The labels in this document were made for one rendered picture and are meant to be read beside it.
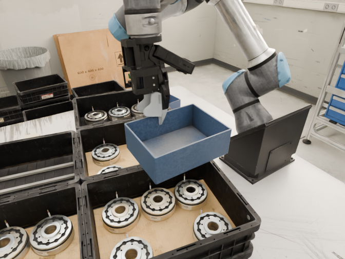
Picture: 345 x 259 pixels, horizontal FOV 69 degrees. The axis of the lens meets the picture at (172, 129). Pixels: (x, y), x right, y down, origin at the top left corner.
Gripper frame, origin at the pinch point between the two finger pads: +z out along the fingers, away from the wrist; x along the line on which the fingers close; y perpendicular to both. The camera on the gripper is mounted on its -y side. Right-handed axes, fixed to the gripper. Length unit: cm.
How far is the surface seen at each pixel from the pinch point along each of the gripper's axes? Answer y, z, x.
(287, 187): -51, 43, 4
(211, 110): -66, 35, -63
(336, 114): -194, 68, -53
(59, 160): 25, 24, -40
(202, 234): -1.5, 27.7, 15.0
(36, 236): 35.4, 25.0, -5.6
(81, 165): 19.6, 17.9, -20.1
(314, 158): -176, 107, -54
